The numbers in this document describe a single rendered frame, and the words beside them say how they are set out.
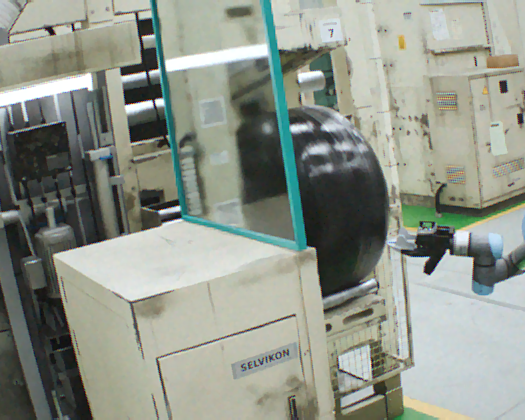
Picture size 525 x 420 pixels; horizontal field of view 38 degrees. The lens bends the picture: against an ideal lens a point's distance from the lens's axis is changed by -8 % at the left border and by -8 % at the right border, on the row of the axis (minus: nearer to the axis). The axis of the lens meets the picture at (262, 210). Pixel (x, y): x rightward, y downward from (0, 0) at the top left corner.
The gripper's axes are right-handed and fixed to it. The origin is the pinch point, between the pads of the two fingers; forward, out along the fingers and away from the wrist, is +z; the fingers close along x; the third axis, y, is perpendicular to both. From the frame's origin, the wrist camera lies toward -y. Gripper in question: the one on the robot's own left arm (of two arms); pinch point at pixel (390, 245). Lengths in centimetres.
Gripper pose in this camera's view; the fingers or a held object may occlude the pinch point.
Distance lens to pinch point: 245.7
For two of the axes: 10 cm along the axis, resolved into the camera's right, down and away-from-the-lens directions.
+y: -1.3, -8.3, -5.4
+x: -2.9, 5.5, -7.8
